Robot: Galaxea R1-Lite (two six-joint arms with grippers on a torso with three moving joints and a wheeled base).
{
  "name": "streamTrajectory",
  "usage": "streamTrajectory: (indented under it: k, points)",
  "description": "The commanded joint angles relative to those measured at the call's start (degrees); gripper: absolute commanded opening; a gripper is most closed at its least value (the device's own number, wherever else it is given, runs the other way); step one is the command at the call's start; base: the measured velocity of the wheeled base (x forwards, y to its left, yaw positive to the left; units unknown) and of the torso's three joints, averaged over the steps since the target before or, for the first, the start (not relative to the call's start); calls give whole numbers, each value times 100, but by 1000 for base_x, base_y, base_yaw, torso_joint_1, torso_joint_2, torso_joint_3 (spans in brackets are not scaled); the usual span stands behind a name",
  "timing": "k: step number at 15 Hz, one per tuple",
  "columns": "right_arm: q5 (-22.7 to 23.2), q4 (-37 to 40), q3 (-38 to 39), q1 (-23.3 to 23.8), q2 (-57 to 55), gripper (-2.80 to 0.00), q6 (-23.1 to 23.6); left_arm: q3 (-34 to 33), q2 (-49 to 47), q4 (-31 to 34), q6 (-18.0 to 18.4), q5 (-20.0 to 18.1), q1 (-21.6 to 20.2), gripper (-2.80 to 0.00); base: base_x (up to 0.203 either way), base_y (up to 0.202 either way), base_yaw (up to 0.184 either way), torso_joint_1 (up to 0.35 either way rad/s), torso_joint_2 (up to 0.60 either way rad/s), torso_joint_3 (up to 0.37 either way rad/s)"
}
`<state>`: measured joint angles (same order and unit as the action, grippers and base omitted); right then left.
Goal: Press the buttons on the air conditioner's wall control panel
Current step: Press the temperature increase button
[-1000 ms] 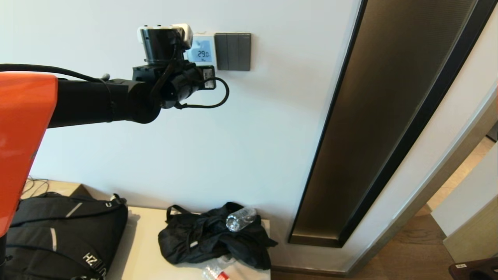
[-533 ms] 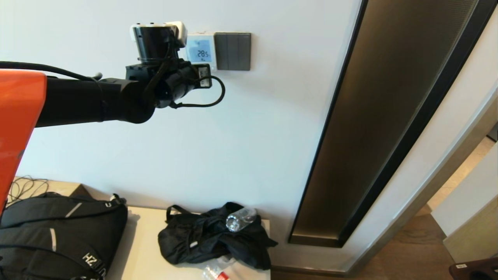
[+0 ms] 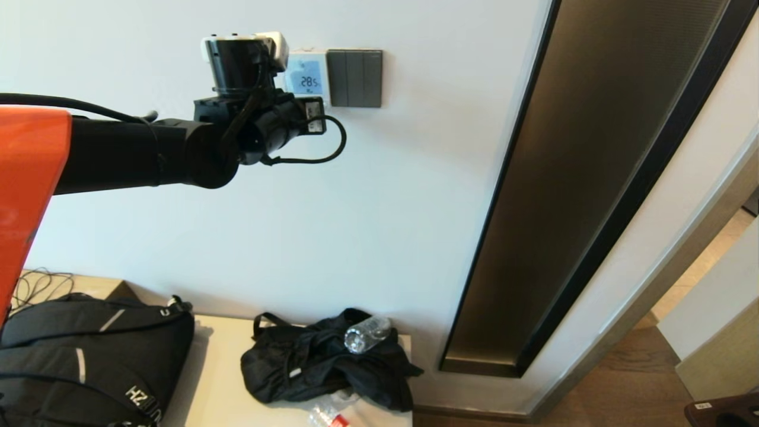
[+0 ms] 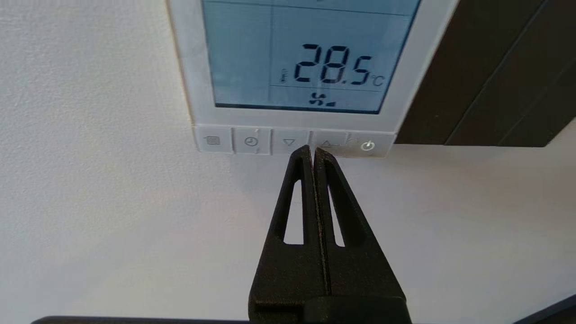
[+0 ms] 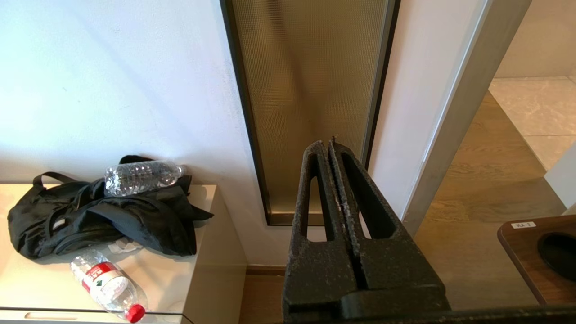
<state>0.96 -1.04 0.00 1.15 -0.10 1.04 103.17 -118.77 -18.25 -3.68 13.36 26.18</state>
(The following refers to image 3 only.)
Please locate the clear unlabelled water bottle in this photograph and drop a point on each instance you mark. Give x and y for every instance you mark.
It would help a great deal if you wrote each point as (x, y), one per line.
(363, 336)

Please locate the bronze glass panel black frame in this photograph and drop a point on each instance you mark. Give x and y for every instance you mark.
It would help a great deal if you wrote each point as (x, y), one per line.
(581, 178)

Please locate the white wall thermostat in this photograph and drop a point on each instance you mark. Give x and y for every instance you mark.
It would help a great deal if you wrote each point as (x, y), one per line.
(308, 77)

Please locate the brown table with cup hole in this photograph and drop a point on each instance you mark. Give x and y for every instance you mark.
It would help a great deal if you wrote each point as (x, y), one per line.
(726, 409)

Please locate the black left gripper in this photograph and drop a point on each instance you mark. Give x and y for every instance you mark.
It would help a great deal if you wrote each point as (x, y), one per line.
(237, 62)

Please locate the clear plastic wrapper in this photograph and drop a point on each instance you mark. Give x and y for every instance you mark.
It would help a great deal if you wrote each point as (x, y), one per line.
(344, 400)

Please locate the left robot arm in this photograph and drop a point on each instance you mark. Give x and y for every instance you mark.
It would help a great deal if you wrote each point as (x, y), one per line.
(118, 151)

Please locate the grey door frame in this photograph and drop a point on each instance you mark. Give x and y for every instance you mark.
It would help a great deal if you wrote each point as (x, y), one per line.
(652, 284)

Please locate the light wooden desk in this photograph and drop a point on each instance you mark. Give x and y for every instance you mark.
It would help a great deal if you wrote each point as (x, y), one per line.
(95, 286)

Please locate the red labelled water bottle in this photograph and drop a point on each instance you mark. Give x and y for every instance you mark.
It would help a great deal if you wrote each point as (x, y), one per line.
(332, 420)

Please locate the white door leaf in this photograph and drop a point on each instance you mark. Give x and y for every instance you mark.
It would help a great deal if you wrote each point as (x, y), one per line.
(717, 314)

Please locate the black cloth bag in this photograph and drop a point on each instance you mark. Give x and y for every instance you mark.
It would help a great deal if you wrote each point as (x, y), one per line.
(308, 367)

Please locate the black backpack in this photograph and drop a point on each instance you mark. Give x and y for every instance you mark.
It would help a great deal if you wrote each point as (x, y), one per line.
(89, 356)

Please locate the grey wall switch plate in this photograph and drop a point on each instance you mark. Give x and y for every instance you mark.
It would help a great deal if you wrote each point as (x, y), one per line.
(356, 78)

